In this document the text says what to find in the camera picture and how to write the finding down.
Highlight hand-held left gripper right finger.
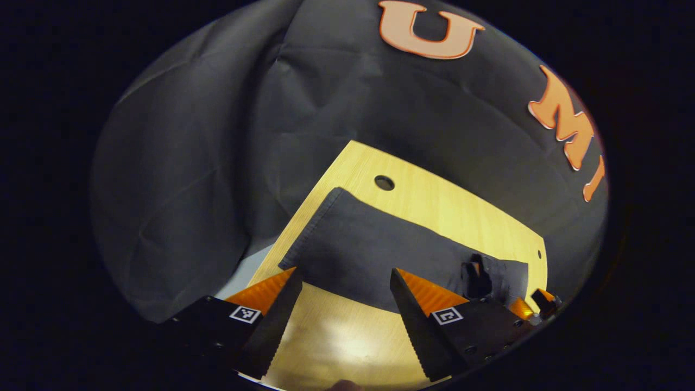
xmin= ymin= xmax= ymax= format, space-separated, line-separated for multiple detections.
xmin=389 ymin=267 xmax=535 ymax=382

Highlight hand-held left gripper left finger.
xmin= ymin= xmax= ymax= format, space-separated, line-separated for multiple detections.
xmin=157 ymin=266 xmax=304 ymax=381

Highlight dark denim jeans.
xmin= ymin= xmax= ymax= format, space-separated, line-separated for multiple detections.
xmin=279 ymin=187 xmax=529 ymax=316

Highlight black backdrop cloth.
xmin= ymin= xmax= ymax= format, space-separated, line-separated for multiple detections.
xmin=91 ymin=0 xmax=609 ymax=324

